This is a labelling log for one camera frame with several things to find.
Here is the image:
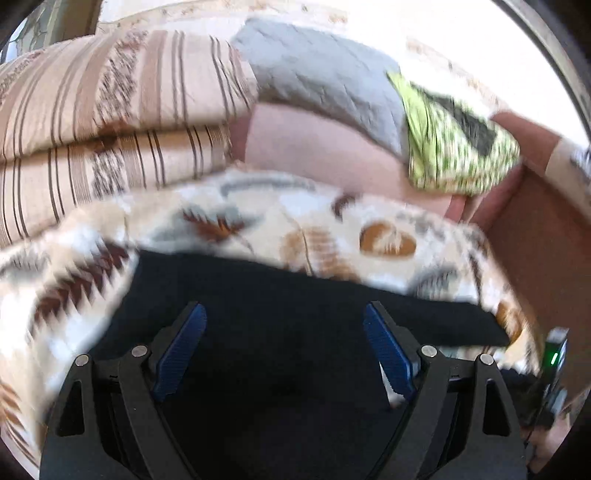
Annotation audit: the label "dark grey cloth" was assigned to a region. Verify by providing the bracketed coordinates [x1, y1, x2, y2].
[425, 90, 497, 155]

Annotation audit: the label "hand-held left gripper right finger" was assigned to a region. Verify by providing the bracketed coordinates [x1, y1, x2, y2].
[362, 301, 529, 480]

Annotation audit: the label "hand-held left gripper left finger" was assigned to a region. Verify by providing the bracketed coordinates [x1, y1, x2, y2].
[41, 302, 208, 480]

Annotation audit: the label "pink brown sofa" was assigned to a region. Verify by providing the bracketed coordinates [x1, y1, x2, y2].
[231, 102, 591, 374]

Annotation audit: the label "black pants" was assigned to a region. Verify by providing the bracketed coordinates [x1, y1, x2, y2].
[88, 249, 511, 480]

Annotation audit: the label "green patterned quilt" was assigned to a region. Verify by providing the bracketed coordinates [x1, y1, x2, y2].
[388, 71, 522, 195]

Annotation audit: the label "leaf printed blanket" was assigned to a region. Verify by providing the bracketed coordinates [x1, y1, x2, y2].
[0, 168, 541, 467]

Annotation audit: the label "grey quilted blanket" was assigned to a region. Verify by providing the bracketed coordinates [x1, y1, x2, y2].
[231, 18, 411, 160]

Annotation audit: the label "striped beige pillow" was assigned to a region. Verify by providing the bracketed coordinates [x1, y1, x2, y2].
[0, 30, 259, 162]
[0, 124, 236, 250]

